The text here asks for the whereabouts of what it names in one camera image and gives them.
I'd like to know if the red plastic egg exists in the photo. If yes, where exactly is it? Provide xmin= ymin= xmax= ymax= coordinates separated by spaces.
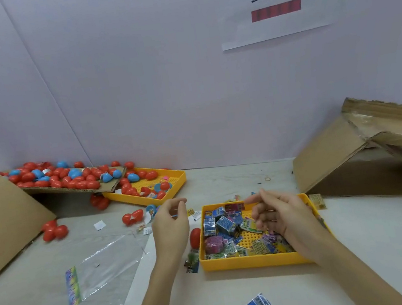
xmin=187 ymin=227 xmax=205 ymax=251

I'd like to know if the clear bag with coloured label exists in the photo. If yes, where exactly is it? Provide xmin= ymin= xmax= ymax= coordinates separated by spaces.
xmin=58 ymin=231 xmax=160 ymax=305

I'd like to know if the brown cardboard sheet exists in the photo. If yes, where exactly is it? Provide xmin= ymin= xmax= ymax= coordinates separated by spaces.
xmin=23 ymin=167 xmax=124 ymax=206

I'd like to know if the yellow label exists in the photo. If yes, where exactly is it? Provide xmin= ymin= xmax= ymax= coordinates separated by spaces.
xmin=309 ymin=192 xmax=328 ymax=212

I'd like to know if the person's right hand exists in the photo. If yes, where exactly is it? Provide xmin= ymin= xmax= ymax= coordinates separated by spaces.
xmin=241 ymin=179 xmax=337 ymax=271

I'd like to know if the yellow plastic tray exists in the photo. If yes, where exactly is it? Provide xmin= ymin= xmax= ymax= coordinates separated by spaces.
xmin=190 ymin=186 xmax=337 ymax=281

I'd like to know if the torn flattened cardboard box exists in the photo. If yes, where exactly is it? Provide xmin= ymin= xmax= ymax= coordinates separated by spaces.
xmin=283 ymin=89 xmax=402 ymax=219

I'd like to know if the person's left hand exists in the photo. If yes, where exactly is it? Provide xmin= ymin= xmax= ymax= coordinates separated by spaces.
xmin=146 ymin=196 xmax=198 ymax=271

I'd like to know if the pile of plastic eggs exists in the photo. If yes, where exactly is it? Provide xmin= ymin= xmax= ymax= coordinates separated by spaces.
xmin=2 ymin=138 xmax=190 ymax=249

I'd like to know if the yellow tray under eggs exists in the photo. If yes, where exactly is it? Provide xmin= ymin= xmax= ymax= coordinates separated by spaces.
xmin=101 ymin=159 xmax=191 ymax=213

